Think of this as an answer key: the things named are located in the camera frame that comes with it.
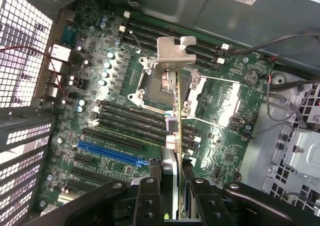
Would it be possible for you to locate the green Dell motherboard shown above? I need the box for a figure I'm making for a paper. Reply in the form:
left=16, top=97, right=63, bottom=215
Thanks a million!
left=36, top=2, right=276, bottom=212

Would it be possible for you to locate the long black expansion slot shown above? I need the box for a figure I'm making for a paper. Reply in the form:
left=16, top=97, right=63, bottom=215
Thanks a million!
left=70, top=166, right=109, bottom=184
left=81, top=127, right=144, bottom=151
left=65, top=179, right=91, bottom=192

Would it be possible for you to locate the blue expansion slot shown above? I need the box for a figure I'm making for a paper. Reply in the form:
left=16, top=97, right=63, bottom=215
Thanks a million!
left=76, top=140, right=148, bottom=168

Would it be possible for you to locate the white expansion slot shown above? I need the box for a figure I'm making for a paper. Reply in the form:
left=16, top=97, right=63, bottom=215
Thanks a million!
left=56, top=192, right=79, bottom=204

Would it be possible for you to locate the thin metal locking lever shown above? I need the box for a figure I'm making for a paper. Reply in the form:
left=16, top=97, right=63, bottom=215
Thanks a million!
left=199, top=76, right=245, bottom=86
left=186, top=114, right=226, bottom=129

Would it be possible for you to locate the metal socket cover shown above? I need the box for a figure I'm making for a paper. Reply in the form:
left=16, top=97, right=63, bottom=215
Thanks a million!
left=199, top=80, right=243, bottom=129

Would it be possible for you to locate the CPU socket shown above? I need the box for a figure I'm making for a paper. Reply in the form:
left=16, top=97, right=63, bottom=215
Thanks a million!
left=126, top=55, right=201, bottom=112

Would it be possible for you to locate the metal disk bay cage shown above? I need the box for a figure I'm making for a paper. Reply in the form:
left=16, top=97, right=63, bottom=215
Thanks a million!
left=259, top=82, right=320, bottom=204

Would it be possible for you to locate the round coin battery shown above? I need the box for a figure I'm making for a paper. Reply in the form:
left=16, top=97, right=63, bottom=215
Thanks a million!
left=243, top=69, right=259, bottom=84

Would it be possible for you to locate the open black PC case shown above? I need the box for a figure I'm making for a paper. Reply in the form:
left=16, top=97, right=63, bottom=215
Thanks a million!
left=0, top=0, right=320, bottom=226

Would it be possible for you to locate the red and black twisted wire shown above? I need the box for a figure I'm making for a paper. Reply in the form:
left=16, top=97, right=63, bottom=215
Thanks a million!
left=0, top=45, right=69, bottom=97

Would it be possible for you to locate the black disk wire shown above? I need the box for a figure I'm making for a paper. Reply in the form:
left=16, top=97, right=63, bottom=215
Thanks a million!
left=230, top=30, right=320, bottom=56

